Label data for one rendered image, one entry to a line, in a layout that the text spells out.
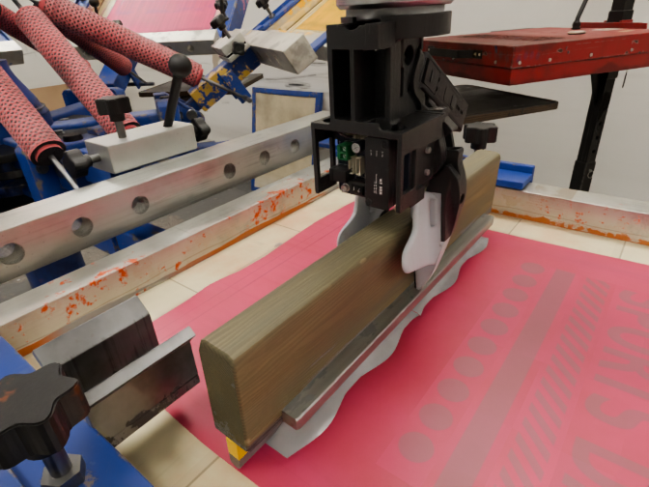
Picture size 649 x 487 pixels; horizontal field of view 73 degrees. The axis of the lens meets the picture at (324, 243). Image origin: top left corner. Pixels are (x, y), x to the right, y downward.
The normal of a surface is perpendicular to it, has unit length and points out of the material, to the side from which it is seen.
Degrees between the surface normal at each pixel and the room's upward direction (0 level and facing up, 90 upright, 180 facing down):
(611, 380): 0
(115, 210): 90
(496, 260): 0
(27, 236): 90
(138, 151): 90
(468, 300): 0
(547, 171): 90
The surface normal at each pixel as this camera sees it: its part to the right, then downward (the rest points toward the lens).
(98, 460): -0.05, -0.88
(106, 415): 0.79, 0.25
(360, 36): -0.61, 0.41
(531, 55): 0.38, 0.43
